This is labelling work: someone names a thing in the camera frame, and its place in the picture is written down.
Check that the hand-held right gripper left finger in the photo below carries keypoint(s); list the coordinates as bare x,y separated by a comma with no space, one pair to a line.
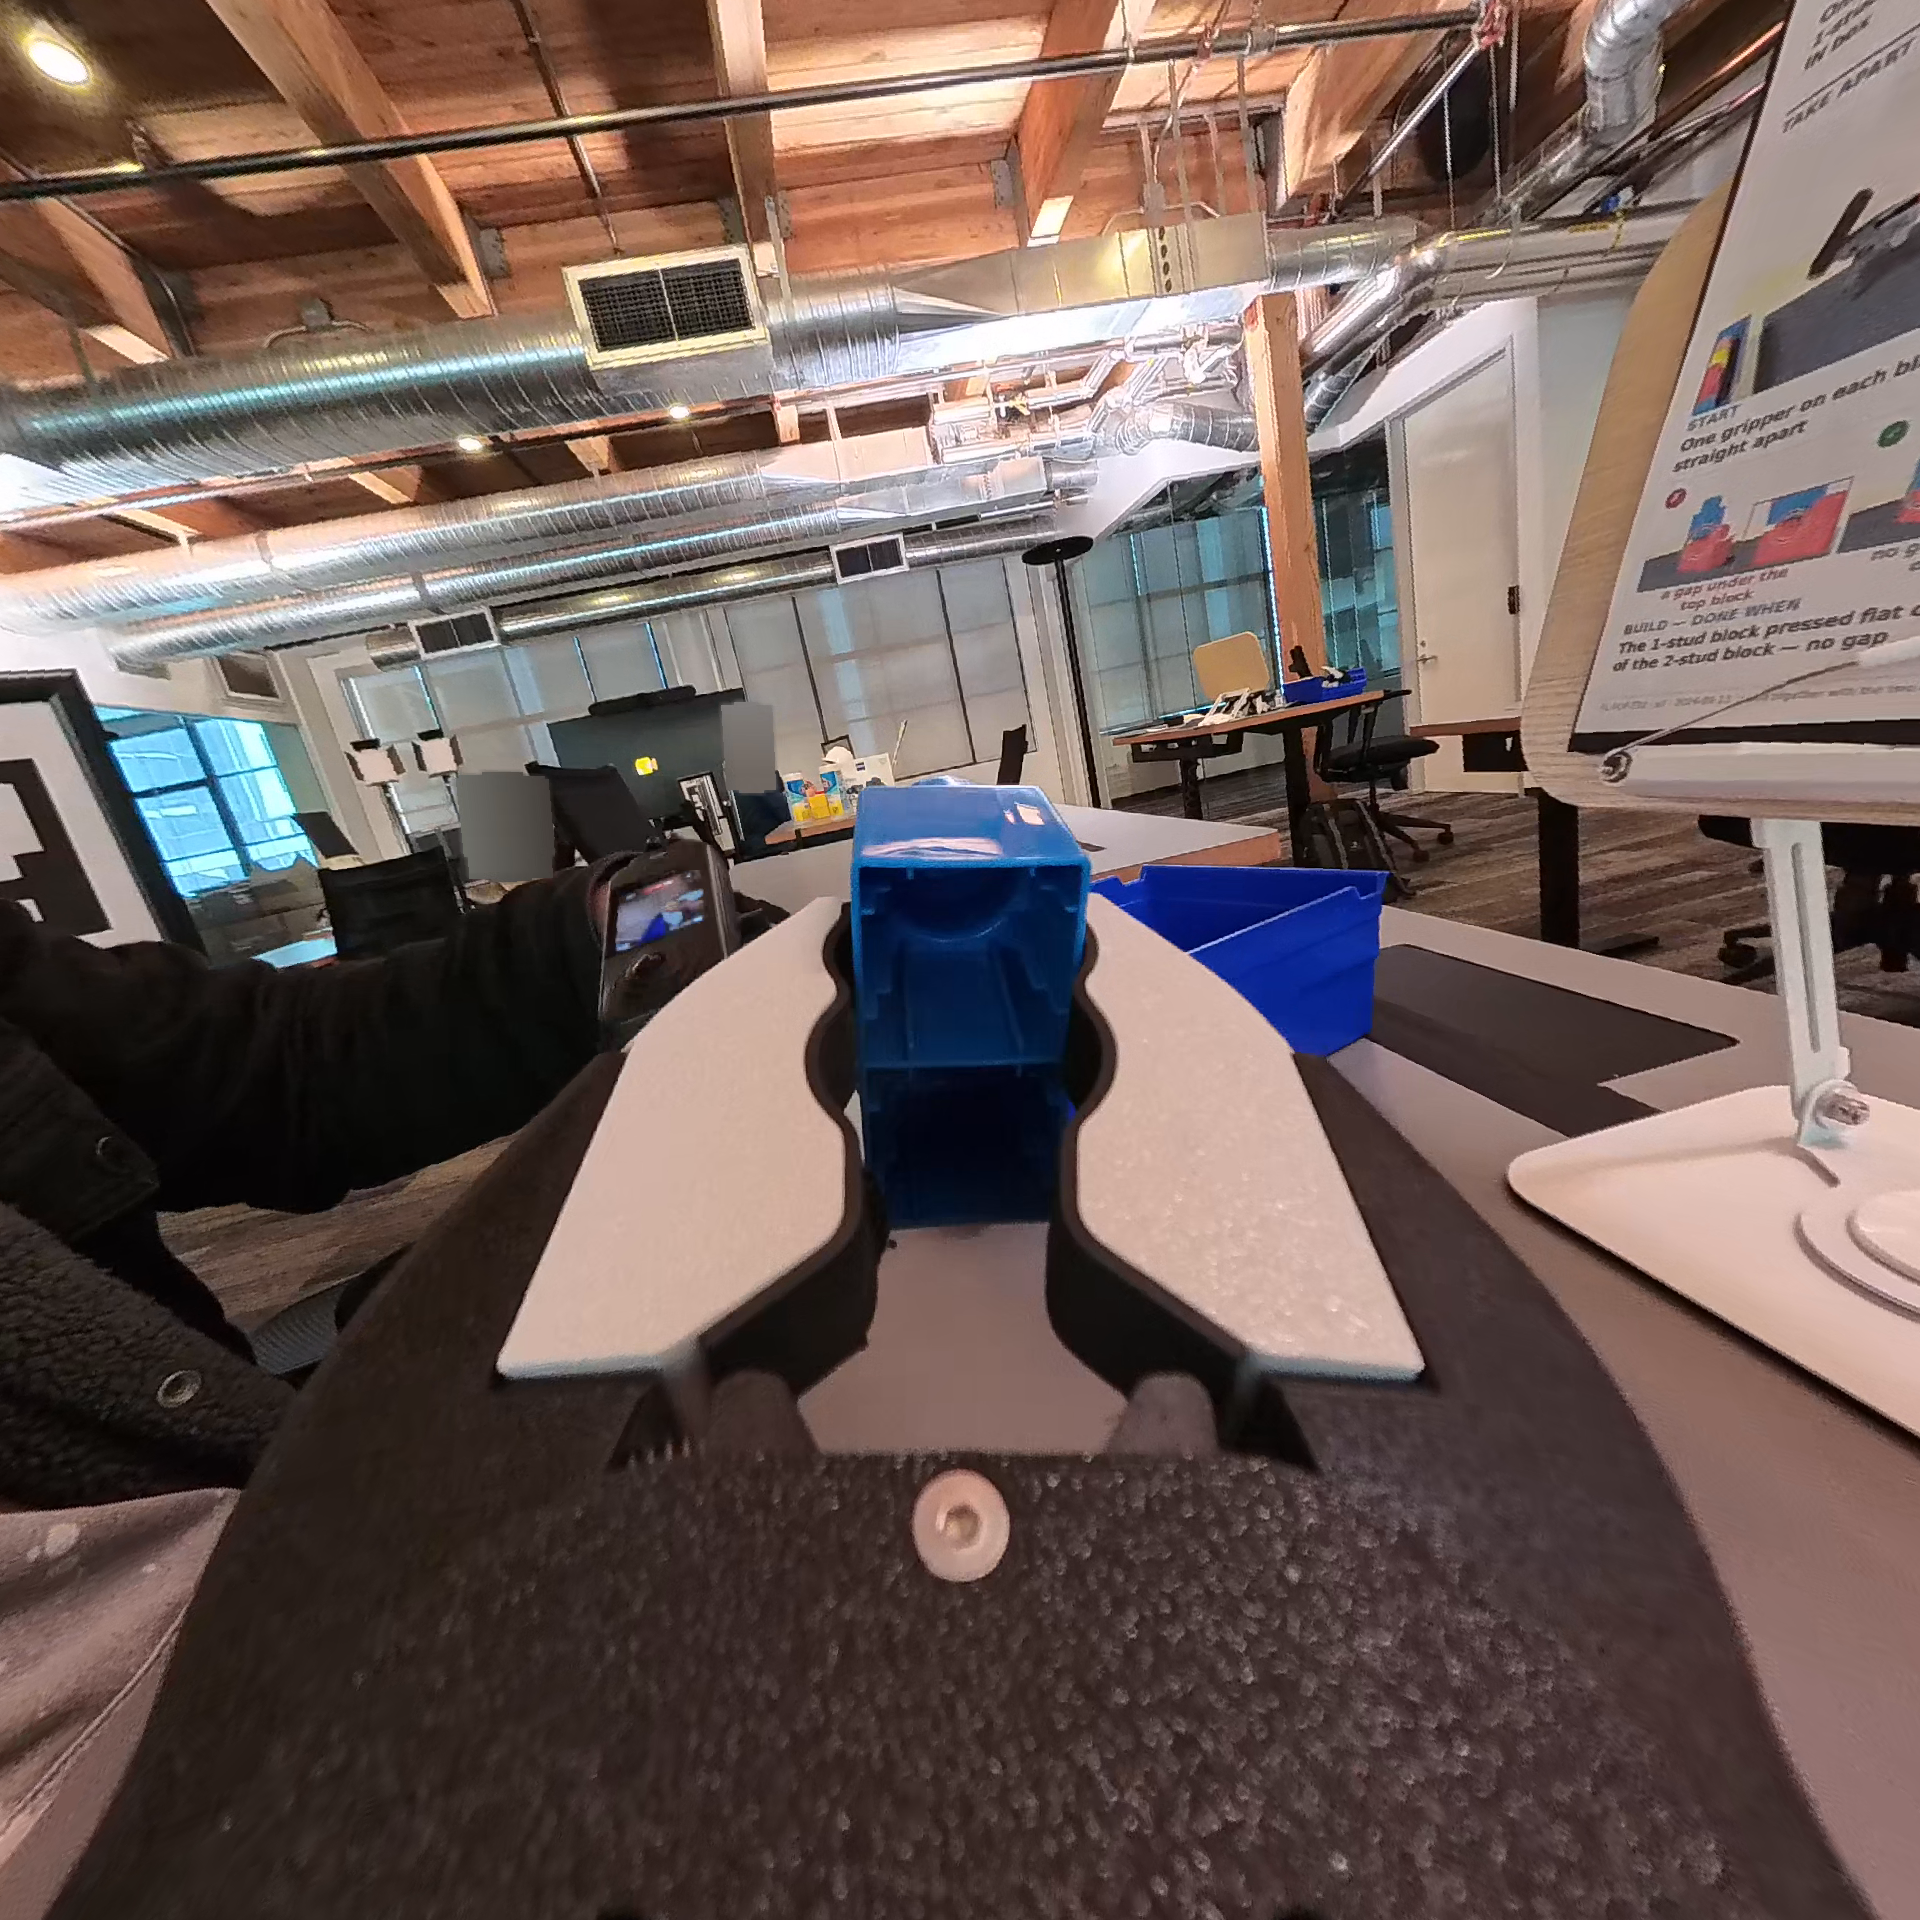
705,1186

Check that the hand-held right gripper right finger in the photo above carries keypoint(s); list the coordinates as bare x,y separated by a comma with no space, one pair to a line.
1232,1186

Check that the blue bin with block pile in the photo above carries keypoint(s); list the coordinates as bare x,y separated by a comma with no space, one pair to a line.
1276,961

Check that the blue two-stud mega block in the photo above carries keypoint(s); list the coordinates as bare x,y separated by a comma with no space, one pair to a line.
969,1020

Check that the person's left forearm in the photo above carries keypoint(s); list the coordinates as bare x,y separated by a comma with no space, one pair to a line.
331,1050

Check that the black mesh chair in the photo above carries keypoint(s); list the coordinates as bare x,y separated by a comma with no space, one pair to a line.
391,908

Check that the black backpack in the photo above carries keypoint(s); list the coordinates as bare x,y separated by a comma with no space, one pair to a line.
1343,849

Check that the instruction sheet on white stand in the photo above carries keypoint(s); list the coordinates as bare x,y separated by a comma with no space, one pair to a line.
1681,1231

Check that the black office chair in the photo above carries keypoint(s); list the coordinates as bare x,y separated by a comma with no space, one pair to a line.
1373,750

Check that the far wooden desk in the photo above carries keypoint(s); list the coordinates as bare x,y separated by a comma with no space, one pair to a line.
1245,717

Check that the small far blue bin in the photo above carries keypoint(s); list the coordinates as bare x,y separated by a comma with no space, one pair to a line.
1326,687

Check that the far wooden board stand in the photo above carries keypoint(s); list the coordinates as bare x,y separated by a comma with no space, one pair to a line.
1233,666

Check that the wooden desk with black legs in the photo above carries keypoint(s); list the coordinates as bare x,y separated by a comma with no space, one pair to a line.
1477,731

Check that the black floor lamp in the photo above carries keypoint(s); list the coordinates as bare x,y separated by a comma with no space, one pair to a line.
1057,551

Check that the ceiling air vent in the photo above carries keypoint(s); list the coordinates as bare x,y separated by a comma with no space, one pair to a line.
667,307

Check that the black-framed marker sign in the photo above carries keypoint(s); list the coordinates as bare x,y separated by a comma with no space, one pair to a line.
47,810

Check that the white door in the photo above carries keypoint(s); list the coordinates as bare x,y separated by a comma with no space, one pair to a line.
1457,541

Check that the light grey garment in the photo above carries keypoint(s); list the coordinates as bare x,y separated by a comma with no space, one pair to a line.
89,1650

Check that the printed instruction sheet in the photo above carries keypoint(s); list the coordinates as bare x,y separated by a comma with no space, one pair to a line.
1772,451

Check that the ceiling spotlight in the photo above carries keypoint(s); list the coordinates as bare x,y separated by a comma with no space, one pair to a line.
58,60

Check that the dark wall screen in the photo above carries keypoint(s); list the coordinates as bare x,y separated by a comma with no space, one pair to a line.
629,750

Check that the white wall-mounted device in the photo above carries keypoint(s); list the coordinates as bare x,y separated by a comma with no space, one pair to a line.
435,751
378,759

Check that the silver ventilation duct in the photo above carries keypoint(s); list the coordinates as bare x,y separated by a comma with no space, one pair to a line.
376,405

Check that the wooden post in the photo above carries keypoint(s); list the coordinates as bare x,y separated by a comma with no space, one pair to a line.
1283,480

